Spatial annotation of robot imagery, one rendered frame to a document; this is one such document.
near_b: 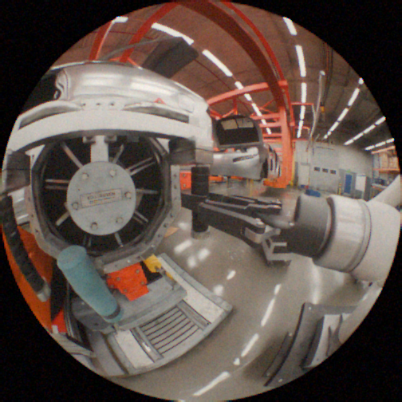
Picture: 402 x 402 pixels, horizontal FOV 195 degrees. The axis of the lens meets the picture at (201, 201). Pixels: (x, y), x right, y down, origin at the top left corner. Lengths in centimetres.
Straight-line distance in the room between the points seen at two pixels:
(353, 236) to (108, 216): 32
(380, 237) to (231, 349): 85
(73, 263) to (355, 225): 42
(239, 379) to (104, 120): 106
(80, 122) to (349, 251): 32
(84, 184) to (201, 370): 92
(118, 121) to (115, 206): 13
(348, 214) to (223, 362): 86
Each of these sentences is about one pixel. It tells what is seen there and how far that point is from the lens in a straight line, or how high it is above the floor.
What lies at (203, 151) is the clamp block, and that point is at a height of 92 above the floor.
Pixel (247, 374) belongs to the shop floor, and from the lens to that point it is 93.
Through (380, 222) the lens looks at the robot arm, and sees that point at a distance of 18.
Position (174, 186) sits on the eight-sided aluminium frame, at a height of 83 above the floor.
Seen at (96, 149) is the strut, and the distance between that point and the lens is 38.
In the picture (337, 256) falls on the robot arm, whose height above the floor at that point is 82.
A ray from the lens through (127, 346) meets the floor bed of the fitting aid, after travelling 90.
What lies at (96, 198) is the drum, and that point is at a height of 85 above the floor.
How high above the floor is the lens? 89
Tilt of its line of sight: 15 degrees down
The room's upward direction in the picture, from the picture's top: straight up
